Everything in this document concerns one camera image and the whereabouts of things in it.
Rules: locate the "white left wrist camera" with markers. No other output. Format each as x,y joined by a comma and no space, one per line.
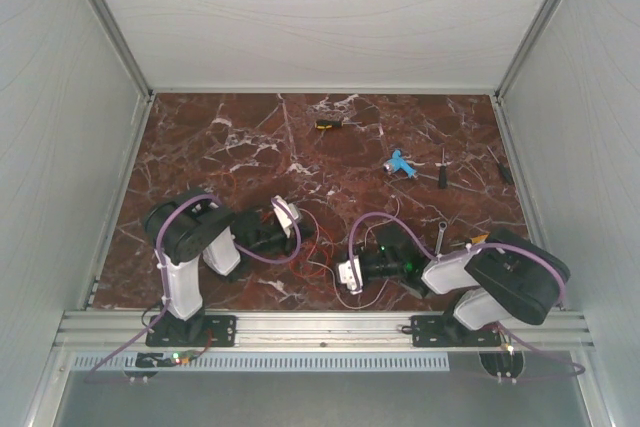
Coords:
287,215

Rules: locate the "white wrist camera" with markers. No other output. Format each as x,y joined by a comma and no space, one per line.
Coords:
350,275
287,215

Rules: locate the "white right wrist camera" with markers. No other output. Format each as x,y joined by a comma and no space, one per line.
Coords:
350,275

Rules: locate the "blue plastic tool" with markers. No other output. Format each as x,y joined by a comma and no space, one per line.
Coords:
398,163

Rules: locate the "silver combination wrench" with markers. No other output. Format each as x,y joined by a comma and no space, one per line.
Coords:
442,226

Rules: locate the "yellow black screwdriver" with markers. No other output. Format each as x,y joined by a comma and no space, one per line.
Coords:
325,124

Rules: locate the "black handled small screwdriver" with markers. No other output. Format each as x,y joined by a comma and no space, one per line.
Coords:
442,165

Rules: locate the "orange handled screwdriver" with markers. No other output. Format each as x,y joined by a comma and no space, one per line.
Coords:
469,240

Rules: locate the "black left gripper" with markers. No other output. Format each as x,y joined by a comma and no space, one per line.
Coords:
291,242

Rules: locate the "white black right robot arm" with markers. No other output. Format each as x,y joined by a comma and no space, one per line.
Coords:
504,276

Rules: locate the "grey slotted cable duct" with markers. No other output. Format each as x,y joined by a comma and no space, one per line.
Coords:
275,362

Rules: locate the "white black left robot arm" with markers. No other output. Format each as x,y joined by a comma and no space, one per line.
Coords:
194,202

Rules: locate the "black precision screwdriver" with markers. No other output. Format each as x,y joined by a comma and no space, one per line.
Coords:
502,168

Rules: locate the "aluminium front rail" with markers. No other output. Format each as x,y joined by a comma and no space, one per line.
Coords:
281,331

